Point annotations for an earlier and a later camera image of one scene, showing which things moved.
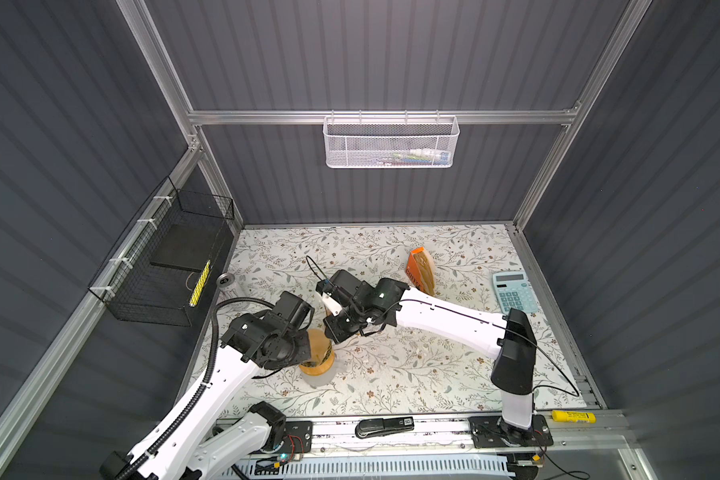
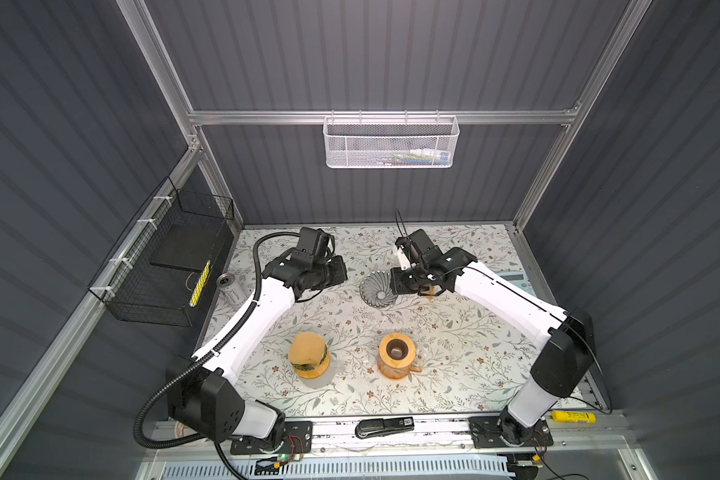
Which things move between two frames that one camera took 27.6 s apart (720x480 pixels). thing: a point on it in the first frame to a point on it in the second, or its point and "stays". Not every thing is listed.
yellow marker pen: [200, 284] stays
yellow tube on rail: [573, 416] stays
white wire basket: [391, 142] stays
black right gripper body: [343, 323] to [408, 279]
